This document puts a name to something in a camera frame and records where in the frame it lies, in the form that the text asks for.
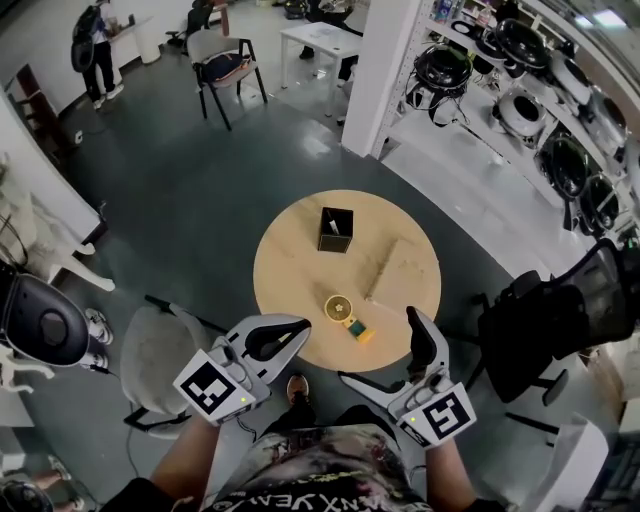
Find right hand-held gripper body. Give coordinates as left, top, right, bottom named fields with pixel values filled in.
left=387, top=367, right=478, bottom=452

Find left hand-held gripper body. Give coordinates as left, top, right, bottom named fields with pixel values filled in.
left=172, top=336, right=272, bottom=427

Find yellow handheld mini fan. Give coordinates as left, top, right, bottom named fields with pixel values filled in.
left=323, top=293, right=378, bottom=347

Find person's left forearm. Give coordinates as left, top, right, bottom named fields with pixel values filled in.
left=148, top=413, right=222, bottom=509

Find person's right forearm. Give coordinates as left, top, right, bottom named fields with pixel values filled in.
left=423, top=438, right=480, bottom=507

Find white rectangular desk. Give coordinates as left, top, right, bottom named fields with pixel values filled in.
left=278, top=21, right=364, bottom=119

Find person's left sneaker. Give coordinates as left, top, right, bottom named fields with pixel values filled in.
left=286, top=372, right=312, bottom=409

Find person's black trousers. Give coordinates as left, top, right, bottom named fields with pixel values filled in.
left=260, top=394, right=401, bottom=444

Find grey upholstered armchair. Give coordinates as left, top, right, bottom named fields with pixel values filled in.
left=119, top=294, right=230, bottom=441

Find round wooden table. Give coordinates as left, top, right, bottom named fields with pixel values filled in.
left=252, top=188, right=443, bottom=374

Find person in black t-shirt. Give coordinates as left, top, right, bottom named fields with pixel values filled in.
left=99, top=422, right=506, bottom=512

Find black mesh office chair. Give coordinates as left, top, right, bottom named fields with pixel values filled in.
left=467, top=237, right=640, bottom=435

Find black square pen holder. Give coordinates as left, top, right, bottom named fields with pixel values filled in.
left=316, top=206, right=356, bottom=256

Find white cabinet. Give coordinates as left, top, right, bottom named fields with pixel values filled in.
left=519, top=412, right=609, bottom=512

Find white carved console table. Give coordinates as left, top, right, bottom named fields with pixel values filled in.
left=0, top=189, right=117, bottom=294

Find shelf of white robot parts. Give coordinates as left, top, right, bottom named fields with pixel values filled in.
left=404, top=18, right=632, bottom=237

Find white metal shelf rack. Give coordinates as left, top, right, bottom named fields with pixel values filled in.
left=379, top=0, right=640, bottom=241

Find dark blue orange bag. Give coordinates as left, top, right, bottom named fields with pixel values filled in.
left=202, top=52, right=252, bottom=83

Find white pillar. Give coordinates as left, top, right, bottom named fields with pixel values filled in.
left=341, top=0, right=431, bottom=160

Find dark wooden rack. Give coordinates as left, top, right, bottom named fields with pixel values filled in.
left=9, top=64, right=72, bottom=152

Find white counter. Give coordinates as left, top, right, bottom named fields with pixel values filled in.
left=102, top=14, right=162, bottom=86

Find black swivel chair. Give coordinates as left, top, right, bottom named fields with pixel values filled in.
left=164, top=0, right=214, bottom=49

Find grey chair with black frame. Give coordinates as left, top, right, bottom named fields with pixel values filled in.
left=187, top=28, right=270, bottom=133

